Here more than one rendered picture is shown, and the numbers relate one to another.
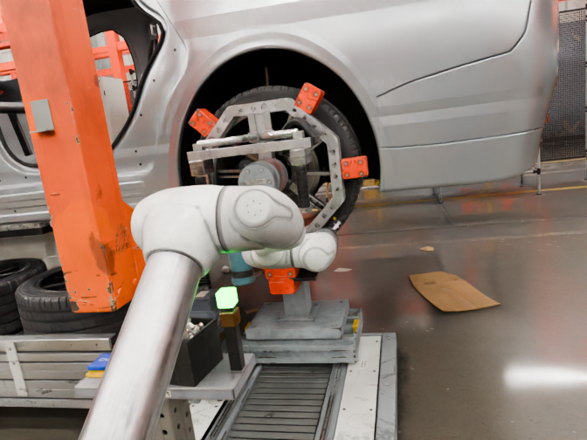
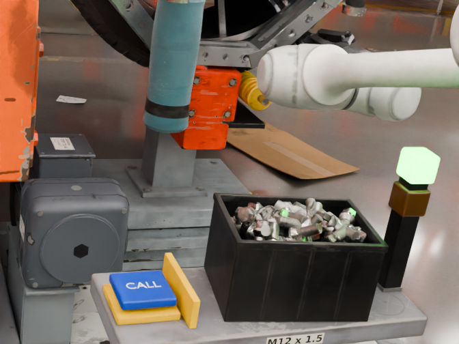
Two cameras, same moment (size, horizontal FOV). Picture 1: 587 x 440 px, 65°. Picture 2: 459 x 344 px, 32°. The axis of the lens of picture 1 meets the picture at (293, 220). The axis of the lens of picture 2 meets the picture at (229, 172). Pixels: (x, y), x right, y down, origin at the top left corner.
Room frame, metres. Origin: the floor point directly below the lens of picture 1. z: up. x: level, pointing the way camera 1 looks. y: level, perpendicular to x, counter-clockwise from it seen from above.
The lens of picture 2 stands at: (0.42, 1.01, 1.00)
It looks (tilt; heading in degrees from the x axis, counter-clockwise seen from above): 22 degrees down; 321
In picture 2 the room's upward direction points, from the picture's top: 9 degrees clockwise
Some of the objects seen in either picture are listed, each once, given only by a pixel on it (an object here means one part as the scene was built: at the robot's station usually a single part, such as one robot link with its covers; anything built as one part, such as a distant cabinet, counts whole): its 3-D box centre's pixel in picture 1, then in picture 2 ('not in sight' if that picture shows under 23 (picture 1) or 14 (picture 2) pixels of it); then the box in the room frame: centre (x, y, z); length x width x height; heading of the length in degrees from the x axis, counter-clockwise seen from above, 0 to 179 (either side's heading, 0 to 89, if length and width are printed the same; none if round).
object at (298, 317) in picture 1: (296, 292); (170, 145); (1.89, 0.03, 0.32); 0.40 x 0.30 x 0.28; 76
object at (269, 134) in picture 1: (281, 124); not in sight; (1.58, 0.00, 1.03); 0.19 x 0.18 x 0.11; 166
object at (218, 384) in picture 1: (167, 374); (260, 304); (1.10, 0.37, 0.44); 0.43 x 0.17 x 0.03; 76
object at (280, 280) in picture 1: (284, 266); (197, 99); (1.76, 0.06, 0.48); 0.16 x 0.12 x 0.17; 166
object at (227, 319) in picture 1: (230, 317); (409, 198); (1.05, 0.18, 0.59); 0.04 x 0.04 x 0.04; 76
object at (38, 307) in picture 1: (104, 294); not in sight; (1.99, 0.89, 0.39); 0.66 x 0.66 x 0.24
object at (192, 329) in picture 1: (172, 346); (291, 252); (1.09, 0.34, 0.51); 0.20 x 0.14 x 0.13; 68
